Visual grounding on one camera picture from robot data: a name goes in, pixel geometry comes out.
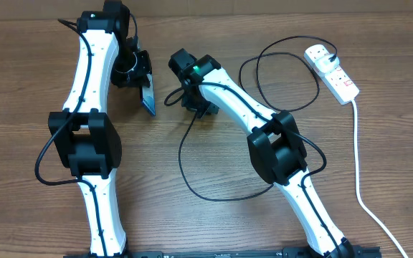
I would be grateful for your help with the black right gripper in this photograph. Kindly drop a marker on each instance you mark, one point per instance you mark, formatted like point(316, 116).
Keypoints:
point(189, 103)

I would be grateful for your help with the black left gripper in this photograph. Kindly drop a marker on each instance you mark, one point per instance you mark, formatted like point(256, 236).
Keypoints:
point(138, 79)

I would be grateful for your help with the blue Galaxy smartphone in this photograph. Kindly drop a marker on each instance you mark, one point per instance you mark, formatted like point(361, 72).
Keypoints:
point(147, 95)

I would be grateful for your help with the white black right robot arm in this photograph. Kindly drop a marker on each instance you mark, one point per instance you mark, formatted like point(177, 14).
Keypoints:
point(277, 149)

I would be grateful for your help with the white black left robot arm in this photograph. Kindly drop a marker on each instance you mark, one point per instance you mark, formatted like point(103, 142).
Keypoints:
point(85, 138)

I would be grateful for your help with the white charger plug adapter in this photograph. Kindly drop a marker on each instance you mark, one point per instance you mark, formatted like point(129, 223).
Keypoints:
point(327, 63)

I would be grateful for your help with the white power strip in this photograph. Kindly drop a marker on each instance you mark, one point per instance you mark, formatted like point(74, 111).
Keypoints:
point(337, 81)

